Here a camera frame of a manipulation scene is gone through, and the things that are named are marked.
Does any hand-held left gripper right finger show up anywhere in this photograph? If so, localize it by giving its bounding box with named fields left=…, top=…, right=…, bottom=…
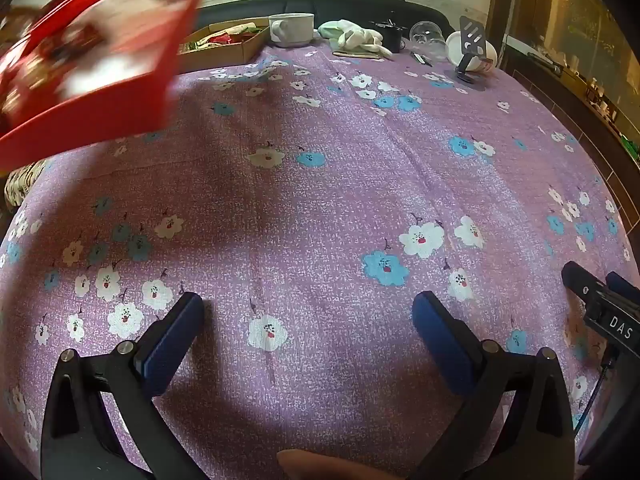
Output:
left=410, top=290, right=576, bottom=480

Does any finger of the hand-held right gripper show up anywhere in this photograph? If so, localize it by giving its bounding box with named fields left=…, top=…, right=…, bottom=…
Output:
left=561, top=261, right=608, bottom=311
left=606, top=271, right=640, bottom=307

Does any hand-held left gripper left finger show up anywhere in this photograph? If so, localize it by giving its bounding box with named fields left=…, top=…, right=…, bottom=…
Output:
left=40, top=291, right=206, bottom=480

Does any red gift box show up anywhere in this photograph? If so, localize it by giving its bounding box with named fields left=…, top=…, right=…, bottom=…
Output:
left=0, top=0, right=218, bottom=171

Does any person's left hand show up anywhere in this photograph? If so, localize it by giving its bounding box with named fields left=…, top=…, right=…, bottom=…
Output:
left=276, top=449, right=396, bottom=480

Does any purple floral cloth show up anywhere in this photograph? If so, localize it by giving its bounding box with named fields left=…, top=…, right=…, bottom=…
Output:
left=0, top=40, right=636, bottom=480

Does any floral patterned cushion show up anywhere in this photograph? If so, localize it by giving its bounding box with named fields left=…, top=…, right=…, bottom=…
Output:
left=4, top=160, right=56, bottom=208

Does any wooden display cabinet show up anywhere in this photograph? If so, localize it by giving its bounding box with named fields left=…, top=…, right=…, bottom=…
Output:
left=492, top=0, right=640, bottom=211

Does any white paper bowl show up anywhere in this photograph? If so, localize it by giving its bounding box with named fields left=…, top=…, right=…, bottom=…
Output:
left=445, top=31, right=498, bottom=72

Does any black phone stand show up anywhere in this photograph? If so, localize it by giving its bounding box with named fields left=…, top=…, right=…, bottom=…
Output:
left=452, top=16, right=488, bottom=92

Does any clear plastic cup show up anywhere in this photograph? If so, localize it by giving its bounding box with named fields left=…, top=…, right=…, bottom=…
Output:
left=410, top=20, right=447, bottom=56

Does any cardboard box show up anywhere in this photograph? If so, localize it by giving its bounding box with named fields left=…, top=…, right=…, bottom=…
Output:
left=177, top=17, right=273, bottom=73

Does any tan booklet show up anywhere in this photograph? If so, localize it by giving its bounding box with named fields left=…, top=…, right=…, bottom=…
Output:
left=332, top=48, right=385, bottom=61

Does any black small box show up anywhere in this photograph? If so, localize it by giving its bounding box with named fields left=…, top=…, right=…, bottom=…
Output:
left=370, top=20, right=406, bottom=53

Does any white and green cloth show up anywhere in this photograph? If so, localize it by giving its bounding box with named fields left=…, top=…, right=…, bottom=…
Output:
left=318, top=19, right=393, bottom=58

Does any white mug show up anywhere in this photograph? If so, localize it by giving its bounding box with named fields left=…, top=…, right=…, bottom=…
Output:
left=268, top=12, right=316, bottom=48

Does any black leather sofa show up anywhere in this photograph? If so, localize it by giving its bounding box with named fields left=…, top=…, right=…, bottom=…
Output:
left=192, top=0, right=456, bottom=43

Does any black cable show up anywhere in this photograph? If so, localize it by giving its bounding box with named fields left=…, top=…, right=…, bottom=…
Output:
left=574, top=352, right=617, bottom=433

